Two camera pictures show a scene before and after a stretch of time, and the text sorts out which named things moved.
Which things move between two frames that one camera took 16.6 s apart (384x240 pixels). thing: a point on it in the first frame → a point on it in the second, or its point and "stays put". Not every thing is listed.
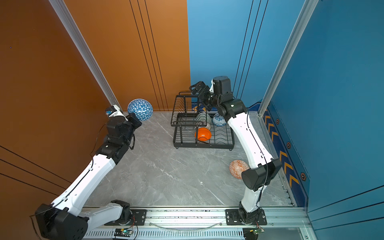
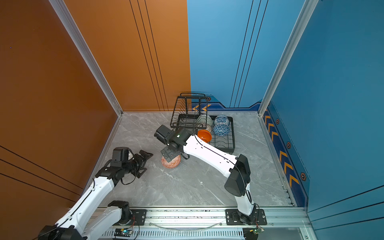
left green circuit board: x=124 y=232 stays put
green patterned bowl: x=203 y=116 stays put
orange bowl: x=203 y=134 stays put
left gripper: x=133 y=118 → x=142 y=161
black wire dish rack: x=195 y=127 stays put
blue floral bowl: x=218 y=120 stays put
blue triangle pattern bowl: x=142 y=108 → x=221 y=130
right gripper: x=204 y=89 → x=167 y=153
